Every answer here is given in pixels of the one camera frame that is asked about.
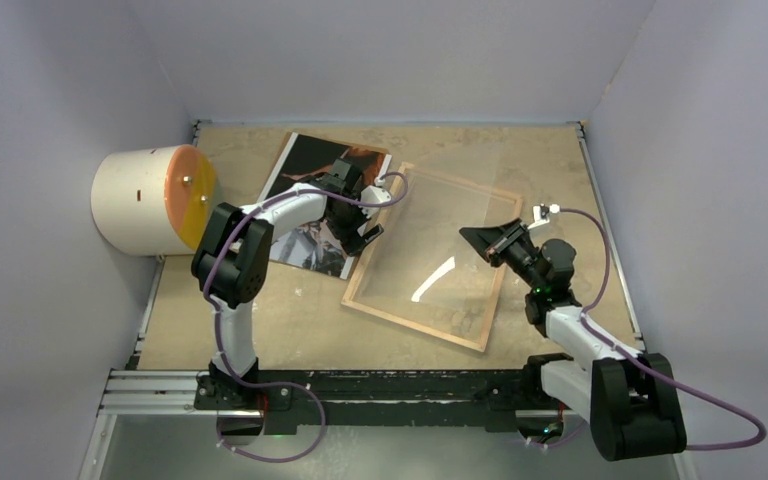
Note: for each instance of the wooden picture frame with glass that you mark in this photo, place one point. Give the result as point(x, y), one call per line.
point(420, 273)

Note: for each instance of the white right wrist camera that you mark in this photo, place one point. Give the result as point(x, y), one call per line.
point(542, 215)

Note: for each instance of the aluminium extrusion rail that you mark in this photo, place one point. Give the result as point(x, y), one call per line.
point(154, 392)

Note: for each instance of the printed photo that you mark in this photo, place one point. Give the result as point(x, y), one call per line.
point(312, 197)

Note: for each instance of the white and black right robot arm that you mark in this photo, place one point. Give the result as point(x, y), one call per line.
point(623, 394)

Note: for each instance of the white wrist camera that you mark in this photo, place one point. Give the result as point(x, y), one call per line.
point(375, 197)
point(542, 215)

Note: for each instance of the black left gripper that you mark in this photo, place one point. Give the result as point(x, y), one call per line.
point(349, 239)

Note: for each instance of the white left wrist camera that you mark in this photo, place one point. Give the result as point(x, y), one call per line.
point(375, 197)

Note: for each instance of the white cylinder with orange lid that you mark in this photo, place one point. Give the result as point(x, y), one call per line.
point(154, 202)

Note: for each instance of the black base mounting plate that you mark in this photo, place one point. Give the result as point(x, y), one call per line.
point(498, 401)

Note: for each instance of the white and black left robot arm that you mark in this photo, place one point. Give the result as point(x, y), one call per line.
point(232, 260)

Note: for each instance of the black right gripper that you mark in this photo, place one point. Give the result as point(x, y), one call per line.
point(493, 242)

